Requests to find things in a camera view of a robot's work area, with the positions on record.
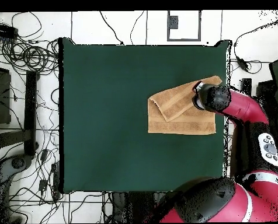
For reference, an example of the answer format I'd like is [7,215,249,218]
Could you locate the small grey box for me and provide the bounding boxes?
[168,15,179,30]

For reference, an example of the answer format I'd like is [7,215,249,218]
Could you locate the dark green table cloth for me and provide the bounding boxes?
[58,37,232,194]

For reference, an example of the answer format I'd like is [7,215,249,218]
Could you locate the thin black cable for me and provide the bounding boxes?
[99,10,124,46]
[130,10,145,45]

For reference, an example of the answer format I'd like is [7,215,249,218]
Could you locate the black stand base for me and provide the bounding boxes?
[0,70,39,157]
[240,78,252,96]

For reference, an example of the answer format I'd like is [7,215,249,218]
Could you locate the black box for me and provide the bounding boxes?
[0,66,12,125]
[256,80,278,103]

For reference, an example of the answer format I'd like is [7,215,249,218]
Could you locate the black power strip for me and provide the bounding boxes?
[0,22,19,39]

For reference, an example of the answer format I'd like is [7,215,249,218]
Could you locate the office chair base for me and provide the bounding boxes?
[0,155,33,187]

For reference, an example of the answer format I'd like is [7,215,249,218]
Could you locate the grey square floor frame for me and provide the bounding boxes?
[166,10,202,42]

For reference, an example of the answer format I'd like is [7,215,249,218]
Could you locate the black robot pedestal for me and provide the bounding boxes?
[110,191,168,223]

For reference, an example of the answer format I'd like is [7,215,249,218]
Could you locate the tan terry towel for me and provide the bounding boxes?
[147,75,223,135]

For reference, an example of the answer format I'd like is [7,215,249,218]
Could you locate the coiled black cables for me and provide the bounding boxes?
[1,39,60,75]

